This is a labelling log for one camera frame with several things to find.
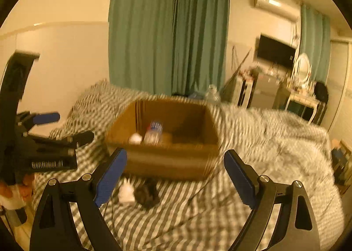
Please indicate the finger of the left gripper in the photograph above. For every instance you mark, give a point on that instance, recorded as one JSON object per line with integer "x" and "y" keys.
{"x": 26, "y": 120}
{"x": 74, "y": 139}

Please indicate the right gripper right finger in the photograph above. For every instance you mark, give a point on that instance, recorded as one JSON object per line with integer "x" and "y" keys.
{"x": 296, "y": 227}

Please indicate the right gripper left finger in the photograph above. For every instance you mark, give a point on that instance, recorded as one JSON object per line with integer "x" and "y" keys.
{"x": 54, "y": 227}

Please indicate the cotton swab jar blue label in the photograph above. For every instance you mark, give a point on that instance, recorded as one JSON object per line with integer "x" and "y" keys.
{"x": 153, "y": 133}

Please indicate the dark slipper white sole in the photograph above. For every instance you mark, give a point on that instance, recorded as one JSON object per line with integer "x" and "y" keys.
{"x": 146, "y": 194}

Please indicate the white sock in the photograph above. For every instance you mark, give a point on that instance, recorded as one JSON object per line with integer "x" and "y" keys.
{"x": 135, "y": 138}

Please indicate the person's left hand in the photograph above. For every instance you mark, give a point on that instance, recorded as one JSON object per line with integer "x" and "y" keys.
{"x": 25, "y": 189}

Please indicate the wooden chair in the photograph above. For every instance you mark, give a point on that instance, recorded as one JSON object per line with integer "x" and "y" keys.
{"x": 341, "y": 163}

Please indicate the grey checkered bed cover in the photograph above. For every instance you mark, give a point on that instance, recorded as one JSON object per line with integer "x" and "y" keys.
{"x": 209, "y": 214}

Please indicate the brown cardboard box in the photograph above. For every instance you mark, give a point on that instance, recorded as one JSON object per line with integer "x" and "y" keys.
{"x": 189, "y": 146}

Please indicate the white louvered wardrobe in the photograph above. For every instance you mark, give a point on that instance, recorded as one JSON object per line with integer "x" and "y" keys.
{"x": 337, "y": 119}

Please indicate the white dressing table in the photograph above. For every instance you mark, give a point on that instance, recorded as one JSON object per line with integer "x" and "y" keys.
{"x": 290, "y": 100}

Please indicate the grey mini fridge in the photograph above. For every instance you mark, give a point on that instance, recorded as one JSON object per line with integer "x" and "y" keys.
{"x": 264, "y": 90}

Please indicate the black backpack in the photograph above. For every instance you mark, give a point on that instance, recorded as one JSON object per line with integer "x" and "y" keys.
{"x": 321, "y": 92}

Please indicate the large green curtain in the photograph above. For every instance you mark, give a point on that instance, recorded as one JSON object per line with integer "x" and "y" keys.
{"x": 168, "y": 46}

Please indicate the clear large water jug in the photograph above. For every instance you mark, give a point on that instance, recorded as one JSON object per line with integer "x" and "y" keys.
{"x": 212, "y": 95}

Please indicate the white suitcase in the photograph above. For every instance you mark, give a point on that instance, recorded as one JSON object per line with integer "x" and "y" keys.
{"x": 242, "y": 90}

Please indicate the white oval vanity mirror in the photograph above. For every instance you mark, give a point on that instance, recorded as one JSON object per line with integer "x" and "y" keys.
{"x": 301, "y": 72}

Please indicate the green window curtain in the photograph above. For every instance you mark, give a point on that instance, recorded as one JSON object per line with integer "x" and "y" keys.
{"x": 315, "y": 41}

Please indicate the white air conditioner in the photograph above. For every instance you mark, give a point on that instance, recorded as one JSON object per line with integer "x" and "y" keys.
{"x": 279, "y": 8}

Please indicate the broom with long handle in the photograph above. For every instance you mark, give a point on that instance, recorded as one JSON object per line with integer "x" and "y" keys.
{"x": 228, "y": 88}

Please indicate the black wall television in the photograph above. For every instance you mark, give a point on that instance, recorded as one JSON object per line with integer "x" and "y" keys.
{"x": 276, "y": 52}

